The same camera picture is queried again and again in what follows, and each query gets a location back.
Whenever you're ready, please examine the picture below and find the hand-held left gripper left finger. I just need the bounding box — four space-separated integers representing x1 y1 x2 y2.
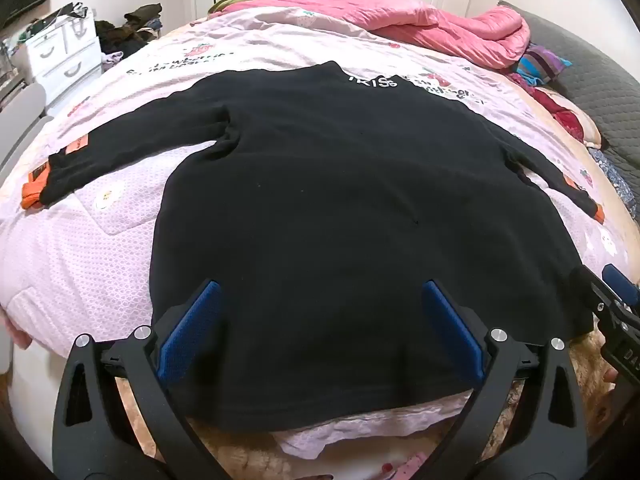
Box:
52 279 223 480

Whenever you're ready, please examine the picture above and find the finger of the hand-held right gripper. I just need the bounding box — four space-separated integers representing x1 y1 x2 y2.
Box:
601 264 640 306
589 280 633 331

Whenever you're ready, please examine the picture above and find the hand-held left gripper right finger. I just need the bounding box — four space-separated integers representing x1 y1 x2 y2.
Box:
421 279 588 480

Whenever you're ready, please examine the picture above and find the black sweater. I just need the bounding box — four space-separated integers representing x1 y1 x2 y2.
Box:
21 60 607 433

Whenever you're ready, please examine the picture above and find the dark clothes pile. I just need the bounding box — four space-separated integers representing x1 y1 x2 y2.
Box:
94 4 165 61

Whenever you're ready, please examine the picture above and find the tan bed sheet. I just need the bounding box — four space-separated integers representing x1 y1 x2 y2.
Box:
550 95 640 281

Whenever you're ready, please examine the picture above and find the blue floral cloth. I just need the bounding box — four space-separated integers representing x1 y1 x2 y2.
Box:
590 147 640 211

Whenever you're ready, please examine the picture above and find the pink strawberry printed blanket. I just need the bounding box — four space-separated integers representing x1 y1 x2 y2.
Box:
0 7 640 461

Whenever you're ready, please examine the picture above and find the beige fluffy clothing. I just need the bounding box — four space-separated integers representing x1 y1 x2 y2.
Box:
115 332 631 480

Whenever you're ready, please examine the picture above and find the red patterned cloth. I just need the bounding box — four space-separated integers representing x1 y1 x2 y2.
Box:
530 85 601 143

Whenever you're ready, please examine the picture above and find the grey quilted headboard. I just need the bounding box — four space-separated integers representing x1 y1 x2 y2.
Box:
497 1 640 211

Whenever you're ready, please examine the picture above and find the grey chair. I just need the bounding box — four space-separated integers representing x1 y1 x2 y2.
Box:
0 82 53 176

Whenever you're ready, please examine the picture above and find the pink quilt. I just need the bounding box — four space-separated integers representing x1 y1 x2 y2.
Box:
227 0 531 71

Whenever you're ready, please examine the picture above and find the white drawer cabinet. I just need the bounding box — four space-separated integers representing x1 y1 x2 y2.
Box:
22 7 103 106

